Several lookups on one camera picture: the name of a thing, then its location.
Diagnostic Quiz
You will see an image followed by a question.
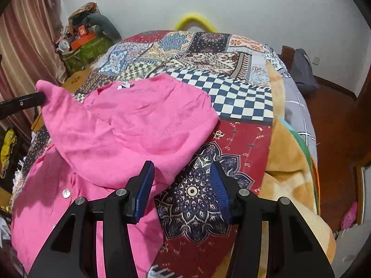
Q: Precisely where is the pink knit cardigan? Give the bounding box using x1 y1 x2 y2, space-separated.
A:
11 73 218 270

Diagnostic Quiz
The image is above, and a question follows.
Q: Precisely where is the yellow garment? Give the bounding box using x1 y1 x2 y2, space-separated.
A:
1 128 18 179

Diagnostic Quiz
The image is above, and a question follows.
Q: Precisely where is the pink clog shoe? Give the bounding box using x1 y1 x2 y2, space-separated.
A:
340 202 358 230

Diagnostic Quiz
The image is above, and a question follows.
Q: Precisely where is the mustard yellow embroidered cushion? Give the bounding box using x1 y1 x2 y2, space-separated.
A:
31 68 91 133

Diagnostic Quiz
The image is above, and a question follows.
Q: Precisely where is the tan fleece blanket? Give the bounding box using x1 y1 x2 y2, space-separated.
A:
211 60 337 278

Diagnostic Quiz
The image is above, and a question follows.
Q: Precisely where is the striped pink curtain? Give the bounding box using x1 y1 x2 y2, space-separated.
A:
0 0 68 128

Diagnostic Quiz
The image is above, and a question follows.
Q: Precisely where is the green patterned storage box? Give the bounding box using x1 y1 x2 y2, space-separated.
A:
62 36 113 76

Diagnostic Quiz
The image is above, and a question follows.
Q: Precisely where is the orange round box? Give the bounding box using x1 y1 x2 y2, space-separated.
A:
70 33 96 50

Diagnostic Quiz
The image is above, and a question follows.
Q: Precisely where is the patchwork patterned bedspread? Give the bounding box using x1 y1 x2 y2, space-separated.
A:
11 32 275 277

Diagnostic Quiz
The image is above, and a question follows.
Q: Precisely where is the grey plush toy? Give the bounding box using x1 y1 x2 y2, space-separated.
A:
86 14 122 41

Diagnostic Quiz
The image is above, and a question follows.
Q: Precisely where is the blue grey bag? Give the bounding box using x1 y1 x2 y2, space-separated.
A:
290 48 319 96

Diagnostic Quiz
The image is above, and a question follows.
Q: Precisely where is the yellow curved bed headboard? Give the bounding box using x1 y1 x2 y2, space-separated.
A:
174 13 218 33

